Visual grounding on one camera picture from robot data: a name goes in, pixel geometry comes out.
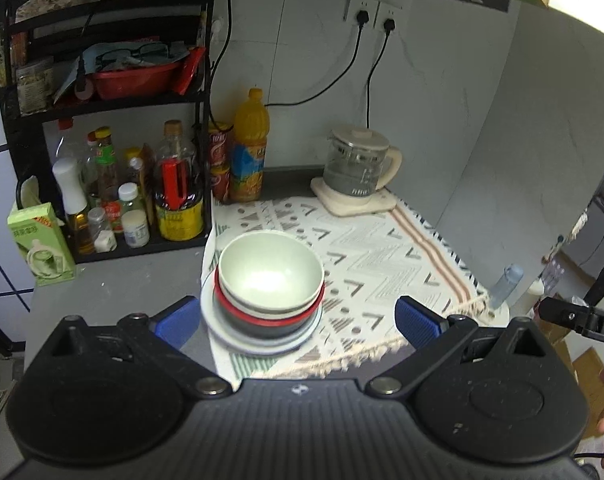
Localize sauce bottle with yellow cap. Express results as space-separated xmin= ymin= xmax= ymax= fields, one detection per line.
xmin=93 ymin=126 xmax=125 ymax=233

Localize black cable along rack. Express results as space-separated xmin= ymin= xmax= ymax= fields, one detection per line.
xmin=202 ymin=0 xmax=233 ymax=126

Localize black eyeglasses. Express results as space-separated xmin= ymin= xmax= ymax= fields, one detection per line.
xmin=96 ymin=42 xmax=170 ymax=68

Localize clear bottle with red cap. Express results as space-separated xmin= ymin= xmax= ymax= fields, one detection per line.
xmin=54 ymin=117 xmax=85 ymax=171

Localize white wall outlet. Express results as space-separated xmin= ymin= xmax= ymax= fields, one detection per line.
xmin=344 ymin=0 xmax=380 ymax=23
xmin=374 ymin=1 xmax=403 ymax=33

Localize cream kettle base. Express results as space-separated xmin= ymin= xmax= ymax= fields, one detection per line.
xmin=310 ymin=176 xmax=399 ymax=218

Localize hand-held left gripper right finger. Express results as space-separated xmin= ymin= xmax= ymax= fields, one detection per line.
xmin=364 ymin=296 xmax=557 ymax=398

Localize orange juice bottle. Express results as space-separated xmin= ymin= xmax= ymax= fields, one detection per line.
xmin=229 ymin=88 xmax=271 ymax=203

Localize small white jar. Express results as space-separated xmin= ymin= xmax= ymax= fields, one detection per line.
xmin=121 ymin=210 xmax=151 ymax=248

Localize red and black bowl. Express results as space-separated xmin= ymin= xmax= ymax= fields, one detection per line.
xmin=213 ymin=272 xmax=327 ymax=341

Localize red snack packet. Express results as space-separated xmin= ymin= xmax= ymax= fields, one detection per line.
xmin=171 ymin=46 xmax=207 ymax=96

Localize oil bottle with white top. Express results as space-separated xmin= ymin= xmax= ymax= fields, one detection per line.
xmin=52 ymin=156 xmax=95 ymax=256

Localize cream bowl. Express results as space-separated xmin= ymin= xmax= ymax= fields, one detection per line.
xmin=217 ymin=280 xmax=325 ymax=320
xmin=218 ymin=230 xmax=325 ymax=317

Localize black metal shelf rack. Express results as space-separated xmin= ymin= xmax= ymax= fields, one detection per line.
xmin=0 ymin=0 xmax=220 ymax=265

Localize small clear jar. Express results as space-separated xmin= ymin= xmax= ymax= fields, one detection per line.
xmin=88 ymin=207 xmax=118 ymax=253

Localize red plastic basin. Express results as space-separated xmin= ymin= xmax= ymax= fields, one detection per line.
xmin=84 ymin=60 xmax=180 ymax=101

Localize white plate with flower print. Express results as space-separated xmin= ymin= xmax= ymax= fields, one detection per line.
xmin=200 ymin=262 xmax=325 ymax=358

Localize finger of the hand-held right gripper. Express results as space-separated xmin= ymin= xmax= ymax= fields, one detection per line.
xmin=538 ymin=296 xmax=595 ymax=333

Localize patterned fringed placemat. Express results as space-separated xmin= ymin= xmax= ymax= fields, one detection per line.
xmin=202 ymin=195 xmax=497 ymax=378

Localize green drink carton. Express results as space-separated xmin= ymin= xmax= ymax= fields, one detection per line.
xmin=7 ymin=202 xmax=78 ymax=287

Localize glass electric kettle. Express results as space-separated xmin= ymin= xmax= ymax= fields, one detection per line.
xmin=323 ymin=124 xmax=403 ymax=198

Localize snack bag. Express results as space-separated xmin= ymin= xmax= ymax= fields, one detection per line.
xmin=14 ymin=57 xmax=55 ymax=116

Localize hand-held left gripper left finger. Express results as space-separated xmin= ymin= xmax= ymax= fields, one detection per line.
xmin=42 ymin=296 xmax=233 ymax=401

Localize white plastic bag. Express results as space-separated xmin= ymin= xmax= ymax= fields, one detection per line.
xmin=16 ymin=175 xmax=40 ymax=211

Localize black kettle power cable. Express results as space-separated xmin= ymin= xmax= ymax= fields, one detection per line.
xmin=366 ymin=19 xmax=397 ymax=128

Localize small green white-capped bottle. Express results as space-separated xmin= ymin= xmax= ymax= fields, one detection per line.
xmin=118 ymin=182 xmax=147 ymax=216

